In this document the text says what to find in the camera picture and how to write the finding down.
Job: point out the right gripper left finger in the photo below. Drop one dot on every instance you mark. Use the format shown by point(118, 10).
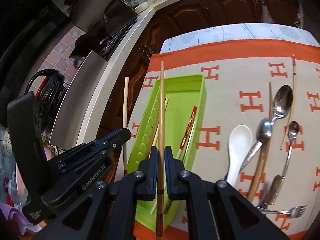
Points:
point(106, 211)

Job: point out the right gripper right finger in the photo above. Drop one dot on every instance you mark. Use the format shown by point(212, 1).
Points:
point(215, 210)

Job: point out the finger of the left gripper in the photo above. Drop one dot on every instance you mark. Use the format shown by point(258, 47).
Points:
point(92, 154)

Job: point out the brown bamboo chopstick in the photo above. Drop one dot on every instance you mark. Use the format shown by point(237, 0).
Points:
point(160, 169)

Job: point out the steel soup spoon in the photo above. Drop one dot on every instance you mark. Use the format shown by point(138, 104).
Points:
point(272, 192)

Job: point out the red-banded bamboo chopstick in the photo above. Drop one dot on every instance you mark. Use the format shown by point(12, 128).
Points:
point(126, 91)

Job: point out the white ceramic soup spoon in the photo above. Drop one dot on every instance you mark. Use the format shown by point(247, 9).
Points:
point(239, 143)

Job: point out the crossing bamboo chopstick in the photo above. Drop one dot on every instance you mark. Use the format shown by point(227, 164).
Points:
point(153, 134)

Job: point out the dark wooden chopstick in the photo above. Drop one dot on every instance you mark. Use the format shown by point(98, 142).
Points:
point(262, 156)

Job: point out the steel fork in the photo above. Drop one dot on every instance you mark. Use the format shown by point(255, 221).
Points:
point(295, 212)

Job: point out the steel spoon textured handle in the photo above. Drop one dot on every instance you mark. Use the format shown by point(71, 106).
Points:
point(263, 134)

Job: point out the red-patterned chopstick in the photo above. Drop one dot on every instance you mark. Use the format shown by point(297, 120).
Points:
point(187, 131)

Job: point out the small steel teaspoon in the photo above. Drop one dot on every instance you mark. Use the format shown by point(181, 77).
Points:
point(292, 134)

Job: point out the large steel tablespoon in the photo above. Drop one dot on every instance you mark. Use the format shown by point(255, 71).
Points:
point(282, 103)

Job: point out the green plastic utensil tray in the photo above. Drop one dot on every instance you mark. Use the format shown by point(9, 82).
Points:
point(184, 93)

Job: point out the orange H-pattern cloth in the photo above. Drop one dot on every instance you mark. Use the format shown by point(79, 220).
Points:
point(236, 76)

